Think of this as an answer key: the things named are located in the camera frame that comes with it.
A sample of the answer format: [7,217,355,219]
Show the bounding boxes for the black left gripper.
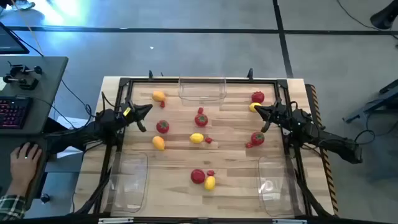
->
[119,100,154,133]

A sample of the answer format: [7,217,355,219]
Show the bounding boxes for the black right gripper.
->
[254,100,295,133]

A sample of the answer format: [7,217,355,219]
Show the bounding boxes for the red tomato green calyx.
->
[251,90,266,105]
[194,113,209,128]
[190,169,206,185]
[251,131,266,146]
[155,119,170,134]

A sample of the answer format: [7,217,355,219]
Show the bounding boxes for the orange fruit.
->
[151,135,166,152]

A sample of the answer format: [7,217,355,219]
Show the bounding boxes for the person's forearm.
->
[0,183,29,221]

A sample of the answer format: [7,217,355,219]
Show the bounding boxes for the clear plastic bin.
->
[256,154,307,218]
[178,75,228,107]
[105,151,150,215]

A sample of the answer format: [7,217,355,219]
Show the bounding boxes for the white paper sheet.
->
[55,115,105,159]

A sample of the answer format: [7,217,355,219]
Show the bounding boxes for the yellow black hazard strip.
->
[305,83,340,216]

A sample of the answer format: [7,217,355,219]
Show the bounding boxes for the grey desk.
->
[0,55,70,212]

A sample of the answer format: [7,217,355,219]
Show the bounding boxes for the dark blue metal cart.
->
[341,78,398,183]

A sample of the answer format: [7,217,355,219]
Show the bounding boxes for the black C-clamp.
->
[8,63,44,77]
[2,74,40,91]

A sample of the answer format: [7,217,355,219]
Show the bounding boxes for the black computer mouse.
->
[18,141,42,158]

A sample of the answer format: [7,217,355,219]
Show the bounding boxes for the black backlit keyboard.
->
[0,96,33,130]

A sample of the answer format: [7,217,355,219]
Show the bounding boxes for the person's hand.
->
[9,142,43,189]

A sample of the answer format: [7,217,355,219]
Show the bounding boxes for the black desk monitor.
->
[0,21,30,55]

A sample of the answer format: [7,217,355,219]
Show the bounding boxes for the black floor stand base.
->
[369,0,398,30]

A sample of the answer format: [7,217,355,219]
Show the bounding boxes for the black metal table frame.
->
[73,77,334,218]

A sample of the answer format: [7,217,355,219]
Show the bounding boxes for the silver metal bracket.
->
[98,217,135,224]
[272,218,308,224]

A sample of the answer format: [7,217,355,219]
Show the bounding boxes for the yellow cord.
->
[11,0,44,57]

